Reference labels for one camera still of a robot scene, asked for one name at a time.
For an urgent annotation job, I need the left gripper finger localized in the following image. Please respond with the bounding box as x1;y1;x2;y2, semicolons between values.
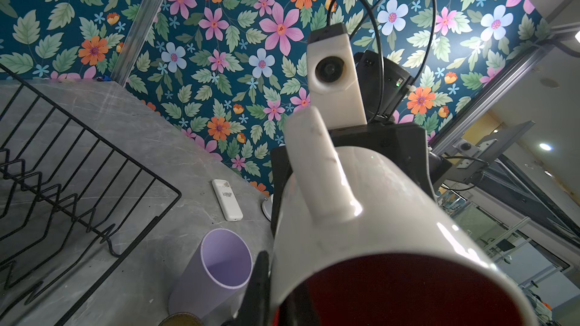
221;250;309;326

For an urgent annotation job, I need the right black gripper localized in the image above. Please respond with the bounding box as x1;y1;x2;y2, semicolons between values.
270;122;452;234

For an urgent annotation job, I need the white mug red inside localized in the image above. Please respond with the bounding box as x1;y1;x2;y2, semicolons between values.
270;107;537;325

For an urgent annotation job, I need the black wire dish rack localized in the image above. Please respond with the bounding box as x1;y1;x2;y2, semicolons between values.
1;74;182;325

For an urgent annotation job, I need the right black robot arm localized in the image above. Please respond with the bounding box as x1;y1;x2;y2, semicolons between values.
330;51;451;197

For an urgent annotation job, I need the lilac plastic cup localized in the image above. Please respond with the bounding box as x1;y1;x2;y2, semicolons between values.
168;228;253;318

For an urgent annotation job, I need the olive tinted glass cup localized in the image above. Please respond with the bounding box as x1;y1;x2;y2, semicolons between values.
159;312;203;326

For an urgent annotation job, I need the white remote control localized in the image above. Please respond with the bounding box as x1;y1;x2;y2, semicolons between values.
211;179;243;222

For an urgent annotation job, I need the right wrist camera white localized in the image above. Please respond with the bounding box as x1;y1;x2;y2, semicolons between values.
306;24;367;130

